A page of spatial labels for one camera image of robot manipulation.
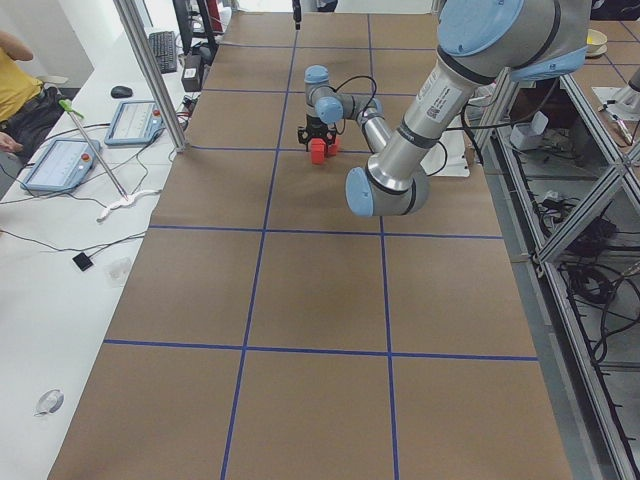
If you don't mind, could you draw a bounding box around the small black square pad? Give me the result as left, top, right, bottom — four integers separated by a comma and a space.
72, 252, 94, 272

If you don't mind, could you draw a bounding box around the white box on frame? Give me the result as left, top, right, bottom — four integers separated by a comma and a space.
509, 111, 548, 151

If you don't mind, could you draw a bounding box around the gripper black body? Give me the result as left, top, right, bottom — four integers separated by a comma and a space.
297, 117, 338, 150

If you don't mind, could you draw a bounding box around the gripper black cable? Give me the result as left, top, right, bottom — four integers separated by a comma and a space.
329, 74, 451, 179

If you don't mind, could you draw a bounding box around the near teach pendant tablet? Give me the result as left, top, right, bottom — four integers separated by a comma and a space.
21, 139, 102, 194

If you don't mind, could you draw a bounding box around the black computer mouse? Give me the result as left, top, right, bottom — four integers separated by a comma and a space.
110, 85, 133, 99

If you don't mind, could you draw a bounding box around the black keyboard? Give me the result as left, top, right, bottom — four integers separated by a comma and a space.
148, 31, 177, 74

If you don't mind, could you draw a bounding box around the metal rod green handle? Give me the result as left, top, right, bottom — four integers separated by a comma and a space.
58, 99, 127, 198

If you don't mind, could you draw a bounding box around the teach pendant tablet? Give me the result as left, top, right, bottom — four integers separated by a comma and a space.
104, 100, 164, 147
21, 139, 102, 194

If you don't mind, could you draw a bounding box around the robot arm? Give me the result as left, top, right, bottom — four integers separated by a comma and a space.
298, 0, 591, 217

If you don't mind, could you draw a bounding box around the black power adapter box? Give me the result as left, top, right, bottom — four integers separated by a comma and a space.
181, 54, 203, 93

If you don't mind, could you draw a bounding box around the aluminium frame post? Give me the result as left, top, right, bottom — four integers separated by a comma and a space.
113, 0, 187, 153

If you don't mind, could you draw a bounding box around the aluminium side frame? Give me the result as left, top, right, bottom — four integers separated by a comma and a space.
475, 58, 639, 479

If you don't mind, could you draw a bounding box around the far teach pendant tablet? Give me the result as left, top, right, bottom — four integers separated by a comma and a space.
104, 100, 164, 147

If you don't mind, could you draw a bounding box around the clear tape roll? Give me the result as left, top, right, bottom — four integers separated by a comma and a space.
34, 389, 65, 416

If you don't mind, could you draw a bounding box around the white pedestal column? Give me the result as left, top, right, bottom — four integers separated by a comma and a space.
425, 130, 470, 178

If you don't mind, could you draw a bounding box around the seated person yellow shirt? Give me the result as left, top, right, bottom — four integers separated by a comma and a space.
1, 31, 63, 165

